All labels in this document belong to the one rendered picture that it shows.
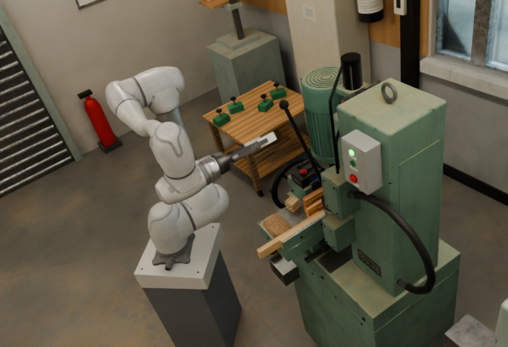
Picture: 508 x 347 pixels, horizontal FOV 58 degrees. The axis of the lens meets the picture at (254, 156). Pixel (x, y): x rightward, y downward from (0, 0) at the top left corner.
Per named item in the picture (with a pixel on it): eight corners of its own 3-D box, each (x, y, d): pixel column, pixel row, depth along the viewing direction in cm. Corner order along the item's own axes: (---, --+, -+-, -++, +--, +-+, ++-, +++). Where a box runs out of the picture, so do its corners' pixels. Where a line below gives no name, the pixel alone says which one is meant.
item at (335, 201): (343, 195, 158) (339, 161, 149) (360, 208, 151) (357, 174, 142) (323, 207, 155) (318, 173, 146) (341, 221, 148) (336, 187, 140)
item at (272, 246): (364, 190, 194) (364, 182, 191) (368, 192, 192) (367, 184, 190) (258, 256, 177) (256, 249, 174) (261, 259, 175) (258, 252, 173)
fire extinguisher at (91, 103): (116, 137, 452) (91, 85, 416) (122, 145, 438) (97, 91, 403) (99, 146, 445) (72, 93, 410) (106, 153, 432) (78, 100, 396)
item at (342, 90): (356, 96, 150) (352, 48, 140) (373, 104, 144) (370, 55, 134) (337, 106, 148) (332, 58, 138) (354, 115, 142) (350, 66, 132)
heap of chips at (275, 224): (277, 212, 193) (275, 206, 191) (296, 230, 183) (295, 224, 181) (259, 223, 191) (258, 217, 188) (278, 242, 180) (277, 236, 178)
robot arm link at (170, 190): (211, 193, 152) (203, 167, 143) (169, 216, 147) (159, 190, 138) (196, 174, 159) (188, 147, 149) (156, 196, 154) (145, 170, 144)
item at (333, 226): (344, 229, 171) (341, 206, 163) (357, 240, 165) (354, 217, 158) (323, 243, 168) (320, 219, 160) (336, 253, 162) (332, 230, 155)
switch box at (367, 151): (360, 170, 140) (356, 128, 131) (383, 186, 133) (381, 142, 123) (344, 180, 138) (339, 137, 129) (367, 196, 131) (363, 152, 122)
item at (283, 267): (285, 261, 218) (282, 249, 213) (300, 277, 209) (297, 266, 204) (270, 270, 215) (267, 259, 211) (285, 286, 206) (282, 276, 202)
